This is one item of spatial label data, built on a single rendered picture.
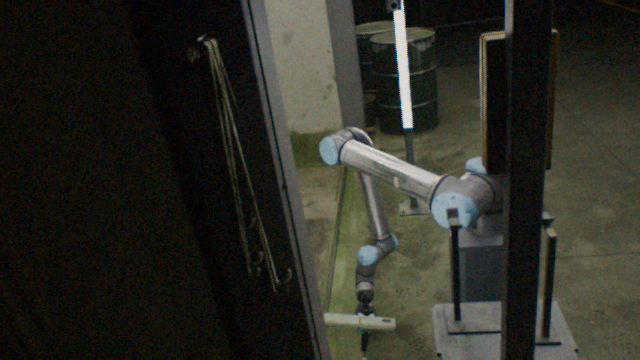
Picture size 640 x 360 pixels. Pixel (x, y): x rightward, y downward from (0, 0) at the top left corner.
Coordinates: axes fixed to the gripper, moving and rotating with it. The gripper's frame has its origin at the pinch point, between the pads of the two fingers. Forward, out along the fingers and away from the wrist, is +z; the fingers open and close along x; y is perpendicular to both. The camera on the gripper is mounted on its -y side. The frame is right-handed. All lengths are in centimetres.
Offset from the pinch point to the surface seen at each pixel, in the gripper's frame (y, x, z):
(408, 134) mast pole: -16, -28, -138
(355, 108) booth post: 11, 2, -218
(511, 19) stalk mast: -153, -5, 55
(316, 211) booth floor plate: 47, 27, -132
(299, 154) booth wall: 55, 46, -214
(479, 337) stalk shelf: -73, -19, 55
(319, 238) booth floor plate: 41, 23, -97
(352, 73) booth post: -17, 7, -223
